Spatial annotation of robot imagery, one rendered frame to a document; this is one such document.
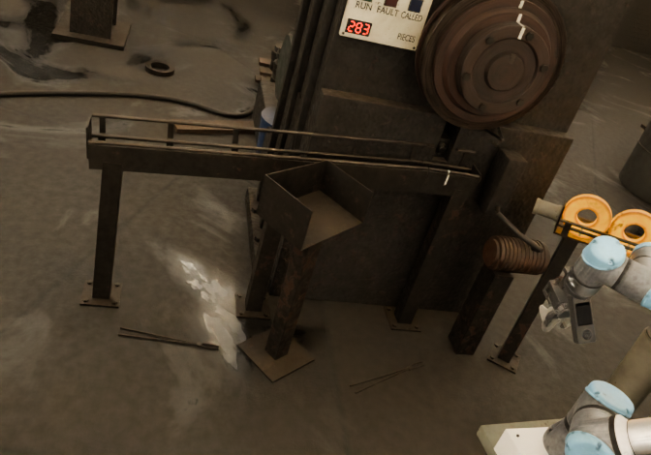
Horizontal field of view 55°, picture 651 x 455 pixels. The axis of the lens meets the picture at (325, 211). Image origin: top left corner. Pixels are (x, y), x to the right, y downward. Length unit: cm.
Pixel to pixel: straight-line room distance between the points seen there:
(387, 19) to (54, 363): 149
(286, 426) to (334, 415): 18
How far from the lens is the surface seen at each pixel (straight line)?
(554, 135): 244
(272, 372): 222
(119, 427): 202
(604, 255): 142
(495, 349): 269
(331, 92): 210
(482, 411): 243
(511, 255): 232
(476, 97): 200
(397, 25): 208
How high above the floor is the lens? 160
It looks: 31 degrees down
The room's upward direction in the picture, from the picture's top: 17 degrees clockwise
